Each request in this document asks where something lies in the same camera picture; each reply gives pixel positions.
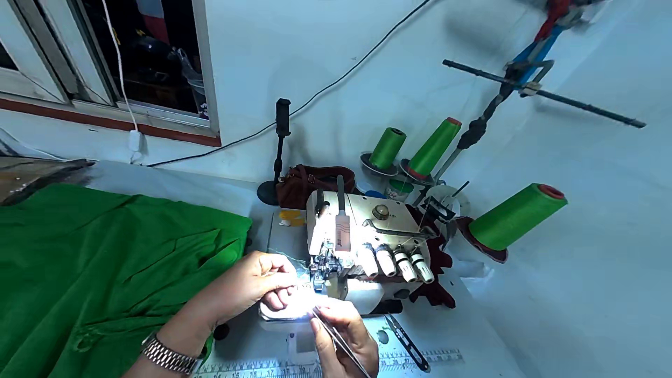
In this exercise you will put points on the person's left hand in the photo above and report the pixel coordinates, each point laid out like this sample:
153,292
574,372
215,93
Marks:
251,278

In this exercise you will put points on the person's right hand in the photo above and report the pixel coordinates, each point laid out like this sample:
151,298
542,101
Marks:
349,330

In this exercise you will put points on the person's right index finger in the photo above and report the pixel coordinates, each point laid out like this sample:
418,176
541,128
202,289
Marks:
342,314

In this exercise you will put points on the person's left index finger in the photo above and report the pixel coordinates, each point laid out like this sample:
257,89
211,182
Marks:
277,261

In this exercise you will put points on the person's left thumb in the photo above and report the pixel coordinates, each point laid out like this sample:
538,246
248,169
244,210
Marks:
278,281

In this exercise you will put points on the person's right thumb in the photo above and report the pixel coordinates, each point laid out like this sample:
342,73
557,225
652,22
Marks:
324,346

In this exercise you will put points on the person's right fingers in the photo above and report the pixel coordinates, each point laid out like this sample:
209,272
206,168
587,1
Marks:
357,351

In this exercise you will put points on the person's left fingers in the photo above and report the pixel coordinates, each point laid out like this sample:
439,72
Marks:
278,299

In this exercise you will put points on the silver metal tweezers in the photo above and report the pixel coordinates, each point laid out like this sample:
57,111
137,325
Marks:
340,342

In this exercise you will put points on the thin sewing thread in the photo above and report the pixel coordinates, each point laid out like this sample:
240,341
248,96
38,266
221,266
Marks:
287,257

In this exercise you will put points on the yellow box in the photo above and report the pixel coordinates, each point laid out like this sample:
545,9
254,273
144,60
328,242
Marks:
292,217

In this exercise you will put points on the black thread snips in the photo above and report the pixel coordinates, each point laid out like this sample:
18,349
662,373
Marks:
407,342

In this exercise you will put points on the transparent ruler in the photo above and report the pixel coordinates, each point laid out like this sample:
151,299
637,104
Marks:
262,368

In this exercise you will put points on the gooseneck lamp with pink label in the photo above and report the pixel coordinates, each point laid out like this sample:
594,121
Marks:
342,231

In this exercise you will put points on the brown leather bag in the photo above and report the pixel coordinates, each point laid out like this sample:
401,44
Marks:
315,181

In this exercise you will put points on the white overlock sewing machine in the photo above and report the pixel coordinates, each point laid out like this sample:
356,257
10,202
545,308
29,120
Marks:
362,225

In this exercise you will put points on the maroon cloth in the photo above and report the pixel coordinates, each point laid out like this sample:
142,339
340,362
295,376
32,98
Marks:
438,283

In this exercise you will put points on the blue round lid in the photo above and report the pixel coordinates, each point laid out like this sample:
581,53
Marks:
375,194

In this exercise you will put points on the jar with green lid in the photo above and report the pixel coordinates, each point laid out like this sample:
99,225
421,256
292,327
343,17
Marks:
400,188

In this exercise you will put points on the black phone holder stand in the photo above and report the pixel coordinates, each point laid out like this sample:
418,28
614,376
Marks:
282,120

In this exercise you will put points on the green garment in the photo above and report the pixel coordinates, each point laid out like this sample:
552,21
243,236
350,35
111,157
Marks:
120,262

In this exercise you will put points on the small green thread cone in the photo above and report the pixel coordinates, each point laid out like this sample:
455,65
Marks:
388,148

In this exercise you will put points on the tall green thread cone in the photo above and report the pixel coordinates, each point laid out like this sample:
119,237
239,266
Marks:
434,148

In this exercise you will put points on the large green thread cone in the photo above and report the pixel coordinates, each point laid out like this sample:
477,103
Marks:
517,218

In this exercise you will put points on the thread stand with cloth-wrapped pole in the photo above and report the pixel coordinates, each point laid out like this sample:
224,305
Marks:
475,131

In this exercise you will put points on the wooden board with black edge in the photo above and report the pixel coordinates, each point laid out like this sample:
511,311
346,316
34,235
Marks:
31,176

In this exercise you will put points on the window with white frame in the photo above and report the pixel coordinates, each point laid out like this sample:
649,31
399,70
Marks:
210,94

